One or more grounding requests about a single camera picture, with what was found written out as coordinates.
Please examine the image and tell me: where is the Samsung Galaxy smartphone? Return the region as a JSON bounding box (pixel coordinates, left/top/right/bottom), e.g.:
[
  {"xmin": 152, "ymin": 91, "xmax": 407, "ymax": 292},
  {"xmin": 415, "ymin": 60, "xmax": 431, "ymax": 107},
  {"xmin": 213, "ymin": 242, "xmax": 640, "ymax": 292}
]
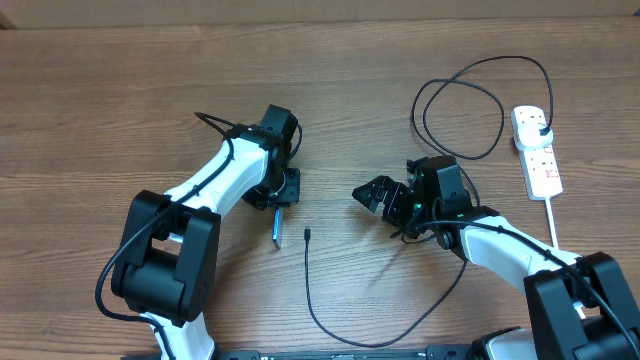
[{"xmin": 272, "ymin": 207, "xmax": 284, "ymax": 250}]

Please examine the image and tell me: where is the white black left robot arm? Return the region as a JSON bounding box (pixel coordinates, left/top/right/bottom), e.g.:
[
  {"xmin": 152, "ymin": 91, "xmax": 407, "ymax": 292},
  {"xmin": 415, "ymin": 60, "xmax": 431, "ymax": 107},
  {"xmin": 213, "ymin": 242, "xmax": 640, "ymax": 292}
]
[{"xmin": 95, "ymin": 105, "xmax": 302, "ymax": 359}]

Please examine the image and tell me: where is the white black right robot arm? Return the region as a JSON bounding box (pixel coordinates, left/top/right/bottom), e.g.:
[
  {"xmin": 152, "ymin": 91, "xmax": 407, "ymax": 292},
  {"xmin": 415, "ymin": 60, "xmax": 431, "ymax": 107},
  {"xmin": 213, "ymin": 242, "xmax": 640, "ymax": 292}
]
[{"xmin": 352, "ymin": 156, "xmax": 639, "ymax": 359}]

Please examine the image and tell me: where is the white charger plug adapter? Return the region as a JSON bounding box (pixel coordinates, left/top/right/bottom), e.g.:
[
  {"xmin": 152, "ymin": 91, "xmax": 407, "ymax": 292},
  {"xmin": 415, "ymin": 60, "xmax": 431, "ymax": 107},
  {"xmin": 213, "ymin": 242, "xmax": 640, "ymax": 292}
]
[{"xmin": 514, "ymin": 122, "xmax": 554, "ymax": 151}]

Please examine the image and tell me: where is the white power strip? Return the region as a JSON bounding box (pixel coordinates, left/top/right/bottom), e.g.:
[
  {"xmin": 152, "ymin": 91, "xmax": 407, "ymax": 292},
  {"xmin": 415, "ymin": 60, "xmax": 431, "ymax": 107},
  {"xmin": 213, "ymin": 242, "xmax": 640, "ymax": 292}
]
[{"xmin": 511, "ymin": 105, "xmax": 563, "ymax": 200}]

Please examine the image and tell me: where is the cardboard backdrop panel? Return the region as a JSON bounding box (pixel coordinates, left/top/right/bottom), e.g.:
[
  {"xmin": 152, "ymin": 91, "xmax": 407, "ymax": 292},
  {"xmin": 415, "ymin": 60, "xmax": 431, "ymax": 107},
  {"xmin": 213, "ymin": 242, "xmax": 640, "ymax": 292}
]
[{"xmin": 1, "ymin": 0, "xmax": 639, "ymax": 29}]

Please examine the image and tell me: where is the black mounting rail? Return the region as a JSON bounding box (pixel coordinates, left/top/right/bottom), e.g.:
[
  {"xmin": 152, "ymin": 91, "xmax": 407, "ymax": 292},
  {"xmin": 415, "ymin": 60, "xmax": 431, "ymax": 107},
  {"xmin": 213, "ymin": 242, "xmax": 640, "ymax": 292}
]
[{"xmin": 213, "ymin": 344, "xmax": 471, "ymax": 360}]

